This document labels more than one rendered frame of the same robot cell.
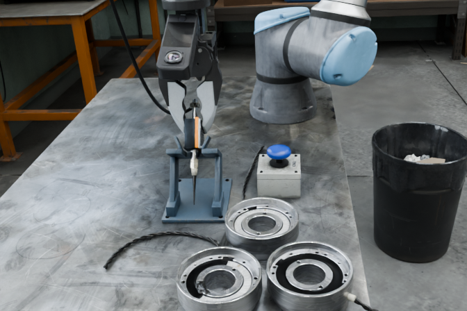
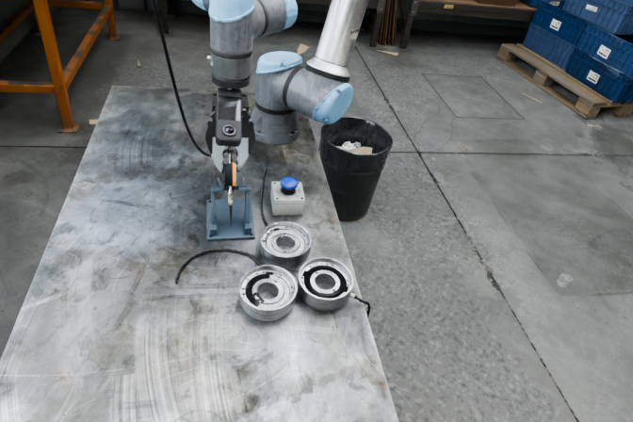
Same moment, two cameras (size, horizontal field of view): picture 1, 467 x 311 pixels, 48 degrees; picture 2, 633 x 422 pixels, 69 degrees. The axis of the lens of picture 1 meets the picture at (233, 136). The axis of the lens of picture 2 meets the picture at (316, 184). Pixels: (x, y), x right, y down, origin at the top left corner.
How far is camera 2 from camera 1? 0.29 m
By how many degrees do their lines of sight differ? 22
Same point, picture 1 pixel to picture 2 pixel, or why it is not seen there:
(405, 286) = not seen: hidden behind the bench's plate
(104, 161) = (138, 181)
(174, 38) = (226, 111)
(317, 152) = (307, 172)
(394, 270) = not seen: hidden behind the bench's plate
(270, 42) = (272, 84)
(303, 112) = (292, 136)
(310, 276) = (323, 280)
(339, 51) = (329, 103)
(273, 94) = (270, 122)
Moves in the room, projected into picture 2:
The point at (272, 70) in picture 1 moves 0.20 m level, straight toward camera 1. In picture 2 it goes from (270, 104) to (282, 145)
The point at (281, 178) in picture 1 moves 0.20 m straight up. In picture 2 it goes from (291, 202) to (300, 126)
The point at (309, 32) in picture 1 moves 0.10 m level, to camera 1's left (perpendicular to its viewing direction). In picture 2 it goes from (305, 82) to (266, 83)
